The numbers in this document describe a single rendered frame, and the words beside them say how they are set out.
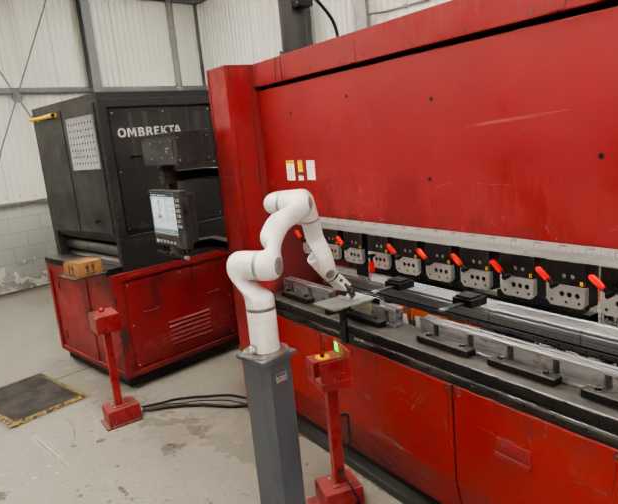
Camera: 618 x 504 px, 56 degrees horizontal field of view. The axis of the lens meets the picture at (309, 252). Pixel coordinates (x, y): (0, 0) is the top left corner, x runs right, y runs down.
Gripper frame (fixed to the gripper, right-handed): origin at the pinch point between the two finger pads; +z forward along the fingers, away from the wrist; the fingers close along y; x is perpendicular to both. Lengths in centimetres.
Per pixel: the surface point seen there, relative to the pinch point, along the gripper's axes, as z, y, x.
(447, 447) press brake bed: 38, -68, 43
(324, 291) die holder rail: 11.7, 33.0, -3.5
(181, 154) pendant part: -82, 101, -24
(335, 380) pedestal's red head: 4.8, -21.2, 43.7
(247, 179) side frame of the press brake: -46, 85, -37
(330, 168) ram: -44, 15, -47
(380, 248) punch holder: -15.5, -20.5, -20.2
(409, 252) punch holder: -16.5, -40.5, -19.5
